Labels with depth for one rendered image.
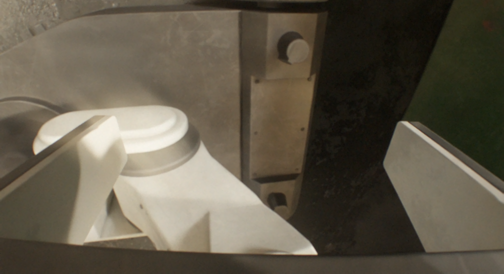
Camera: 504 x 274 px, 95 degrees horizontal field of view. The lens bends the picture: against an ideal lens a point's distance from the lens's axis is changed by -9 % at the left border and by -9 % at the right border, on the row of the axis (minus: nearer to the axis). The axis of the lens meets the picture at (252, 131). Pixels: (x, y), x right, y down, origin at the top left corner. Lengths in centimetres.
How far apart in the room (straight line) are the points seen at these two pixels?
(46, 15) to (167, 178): 48
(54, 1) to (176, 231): 55
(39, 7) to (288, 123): 57
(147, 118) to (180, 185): 11
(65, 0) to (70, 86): 22
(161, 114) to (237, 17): 20
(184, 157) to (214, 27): 22
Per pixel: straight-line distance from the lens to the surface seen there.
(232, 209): 29
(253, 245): 22
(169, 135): 35
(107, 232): 49
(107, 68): 49
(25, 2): 71
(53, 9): 69
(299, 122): 53
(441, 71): 87
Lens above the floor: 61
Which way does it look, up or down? 57 degrees down
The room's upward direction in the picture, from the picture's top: 161 degrees clockwise
